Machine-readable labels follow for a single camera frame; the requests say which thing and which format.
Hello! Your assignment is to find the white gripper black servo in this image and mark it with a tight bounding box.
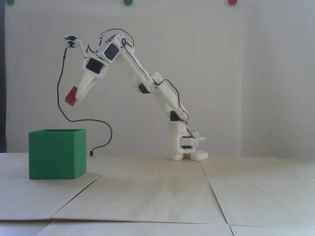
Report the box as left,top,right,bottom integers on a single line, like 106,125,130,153
74,52,111,101

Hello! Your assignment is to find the red block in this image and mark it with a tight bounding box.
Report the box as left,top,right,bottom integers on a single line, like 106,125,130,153
64,86,81,106

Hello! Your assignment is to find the green open box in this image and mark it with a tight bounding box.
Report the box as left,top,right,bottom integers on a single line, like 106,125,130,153
27,128,89,181

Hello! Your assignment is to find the white backdrop sheet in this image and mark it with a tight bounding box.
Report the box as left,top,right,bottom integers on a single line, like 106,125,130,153
2,0,250,166

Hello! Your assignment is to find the black camera cable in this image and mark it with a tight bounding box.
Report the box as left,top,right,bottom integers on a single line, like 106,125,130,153
54,45,114,158

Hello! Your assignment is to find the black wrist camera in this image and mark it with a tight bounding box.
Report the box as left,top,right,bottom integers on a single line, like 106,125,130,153
62,35,83,51

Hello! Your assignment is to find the dark window frame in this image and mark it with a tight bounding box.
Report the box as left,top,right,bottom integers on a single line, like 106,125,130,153
0,0,13,153

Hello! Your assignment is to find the white power cable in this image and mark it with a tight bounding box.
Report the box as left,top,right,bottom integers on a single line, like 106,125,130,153
203,138,216,157

